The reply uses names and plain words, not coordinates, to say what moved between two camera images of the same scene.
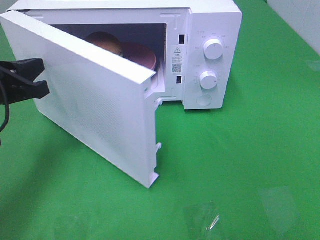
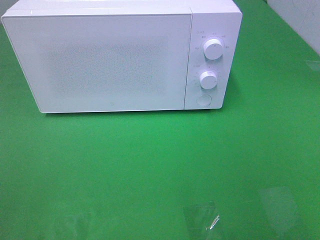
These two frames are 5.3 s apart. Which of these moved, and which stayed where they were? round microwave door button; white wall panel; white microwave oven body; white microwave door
Moved: white microwave door
Stayed: white wall panel; white microwave oven body; round microwave door button
